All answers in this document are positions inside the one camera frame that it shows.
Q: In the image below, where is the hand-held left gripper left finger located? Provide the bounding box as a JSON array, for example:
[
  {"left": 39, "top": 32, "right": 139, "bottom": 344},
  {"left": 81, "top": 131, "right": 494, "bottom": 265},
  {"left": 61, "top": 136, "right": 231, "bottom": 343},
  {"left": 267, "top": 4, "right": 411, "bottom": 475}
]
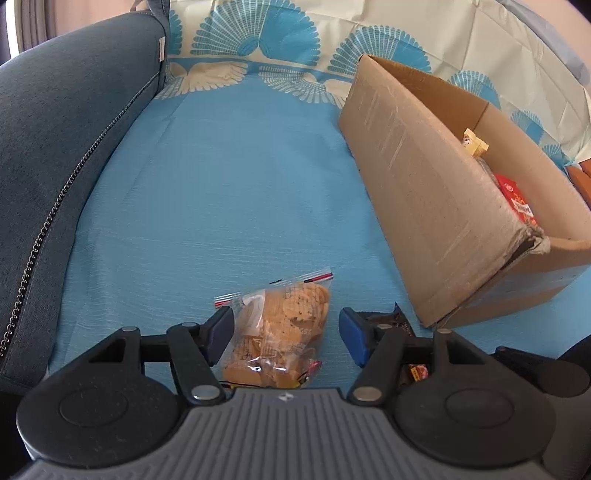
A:
[{"left": 88, "top": 305, "right": 236, "bottom": 402}]

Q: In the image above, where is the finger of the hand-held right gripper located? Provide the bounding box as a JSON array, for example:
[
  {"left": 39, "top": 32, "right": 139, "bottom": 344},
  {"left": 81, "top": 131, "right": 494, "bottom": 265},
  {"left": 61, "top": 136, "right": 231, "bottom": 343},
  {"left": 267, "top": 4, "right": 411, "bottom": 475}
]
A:
[{"left": 489, "top": 346, "right": 560, "bottom": 396}]

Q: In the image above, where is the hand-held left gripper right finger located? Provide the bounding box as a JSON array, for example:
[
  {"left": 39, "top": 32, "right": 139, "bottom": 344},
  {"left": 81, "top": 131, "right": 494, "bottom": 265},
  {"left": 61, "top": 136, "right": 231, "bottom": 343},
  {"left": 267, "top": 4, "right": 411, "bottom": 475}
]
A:
[{"left": 338, "top": 307, "right": 497, "bottom": 406}]

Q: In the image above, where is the clear bag of cookies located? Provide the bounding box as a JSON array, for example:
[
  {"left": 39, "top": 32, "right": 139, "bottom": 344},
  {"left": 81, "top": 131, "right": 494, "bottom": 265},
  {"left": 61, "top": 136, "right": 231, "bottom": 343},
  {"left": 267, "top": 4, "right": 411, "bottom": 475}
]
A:
[{"left": 213, "top": 269, "right": 334, "bottom": 391}]

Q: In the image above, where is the black chocolate bar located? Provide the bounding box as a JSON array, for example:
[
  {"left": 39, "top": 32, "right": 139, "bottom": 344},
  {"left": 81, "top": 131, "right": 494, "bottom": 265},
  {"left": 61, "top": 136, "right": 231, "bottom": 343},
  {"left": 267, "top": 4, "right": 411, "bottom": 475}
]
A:
[{"left": 360, "top": 302, "right": 435, "bottom": 384}]

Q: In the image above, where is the cardboard box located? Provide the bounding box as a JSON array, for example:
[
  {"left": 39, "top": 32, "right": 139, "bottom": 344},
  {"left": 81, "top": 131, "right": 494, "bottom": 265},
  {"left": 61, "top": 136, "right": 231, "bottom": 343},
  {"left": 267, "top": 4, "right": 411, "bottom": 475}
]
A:
[{"left": 338, "top": 54, "right": 591, "bottom": 329}]

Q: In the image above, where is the blue fan print blanket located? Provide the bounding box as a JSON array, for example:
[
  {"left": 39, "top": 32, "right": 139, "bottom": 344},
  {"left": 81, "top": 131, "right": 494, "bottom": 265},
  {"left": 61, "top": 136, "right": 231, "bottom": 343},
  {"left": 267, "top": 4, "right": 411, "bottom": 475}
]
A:
[{"left": 46, "top": 0, "right": 591, "bottom": 393}]

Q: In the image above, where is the long red snack packet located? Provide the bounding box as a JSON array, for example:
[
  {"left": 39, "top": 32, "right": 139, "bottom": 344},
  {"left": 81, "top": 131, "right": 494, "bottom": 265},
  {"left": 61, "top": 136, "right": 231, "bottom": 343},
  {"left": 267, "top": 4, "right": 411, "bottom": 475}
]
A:
[{"left": 492, "top": 173, "right": 541, "bottom": 227}]

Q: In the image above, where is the orange cushion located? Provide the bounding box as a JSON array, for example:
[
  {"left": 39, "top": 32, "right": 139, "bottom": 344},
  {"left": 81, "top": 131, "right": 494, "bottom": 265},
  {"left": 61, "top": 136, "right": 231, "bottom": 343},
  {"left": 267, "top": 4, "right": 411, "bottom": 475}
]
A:
[{"left": 566, "top": 159, "right": 591, "bottom": 208}]

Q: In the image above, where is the yellow wrapped snack bar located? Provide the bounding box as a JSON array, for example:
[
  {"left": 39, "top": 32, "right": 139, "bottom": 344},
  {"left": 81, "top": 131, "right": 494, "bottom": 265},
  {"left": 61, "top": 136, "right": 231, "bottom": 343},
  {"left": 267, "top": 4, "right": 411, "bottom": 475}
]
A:
[{"left": 462, "top": 129, "right": 489, "bottom": 158}]

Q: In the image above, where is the light blue sheet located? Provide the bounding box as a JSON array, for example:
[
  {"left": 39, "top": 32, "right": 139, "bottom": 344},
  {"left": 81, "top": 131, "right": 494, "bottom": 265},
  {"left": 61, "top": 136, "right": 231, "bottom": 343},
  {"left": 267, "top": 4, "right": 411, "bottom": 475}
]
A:
[{"left": 499, "top": 0, "right": 591, "bottom": 84}]

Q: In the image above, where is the grey curtain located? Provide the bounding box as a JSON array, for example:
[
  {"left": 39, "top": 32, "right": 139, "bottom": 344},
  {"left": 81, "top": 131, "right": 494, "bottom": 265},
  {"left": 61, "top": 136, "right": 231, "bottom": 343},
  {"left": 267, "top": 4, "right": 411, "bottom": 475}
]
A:
[{"left": 0, "top": 0, "right": 61, "bottom": 61}]

